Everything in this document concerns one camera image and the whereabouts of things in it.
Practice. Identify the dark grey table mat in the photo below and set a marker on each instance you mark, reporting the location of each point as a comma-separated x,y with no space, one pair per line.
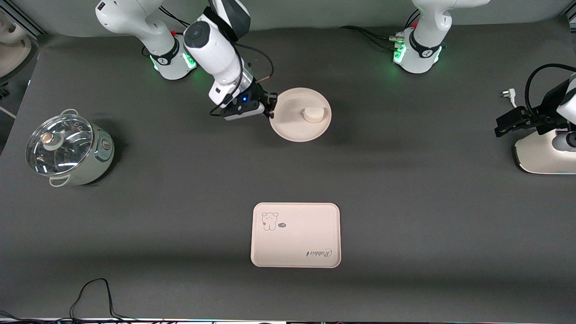
202,180

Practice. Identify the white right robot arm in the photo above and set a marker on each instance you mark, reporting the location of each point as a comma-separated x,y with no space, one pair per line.
216,49

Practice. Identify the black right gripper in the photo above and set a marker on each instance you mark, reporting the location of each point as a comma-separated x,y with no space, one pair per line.
257,94

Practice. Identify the cream white toaster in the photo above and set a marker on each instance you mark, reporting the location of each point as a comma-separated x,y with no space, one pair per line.
540,157

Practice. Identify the glass pot lid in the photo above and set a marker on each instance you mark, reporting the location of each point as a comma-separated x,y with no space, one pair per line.
67,153

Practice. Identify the round beige plate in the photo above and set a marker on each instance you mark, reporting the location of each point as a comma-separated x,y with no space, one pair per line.
290,121

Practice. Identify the white steamed bun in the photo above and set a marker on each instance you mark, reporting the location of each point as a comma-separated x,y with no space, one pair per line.
313,114

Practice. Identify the beige rabbit print tray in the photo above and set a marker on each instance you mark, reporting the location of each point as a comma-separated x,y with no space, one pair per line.
297,240

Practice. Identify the beige round object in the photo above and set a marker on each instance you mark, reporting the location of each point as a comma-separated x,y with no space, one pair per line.
15,49

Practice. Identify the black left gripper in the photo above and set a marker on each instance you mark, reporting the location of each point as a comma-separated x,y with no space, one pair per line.
533,116

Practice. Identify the aluminium frame rail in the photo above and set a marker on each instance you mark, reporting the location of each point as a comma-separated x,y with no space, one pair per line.
29,22
571,18

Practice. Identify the pale green electric cooking pot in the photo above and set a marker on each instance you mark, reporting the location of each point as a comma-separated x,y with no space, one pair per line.
101,162

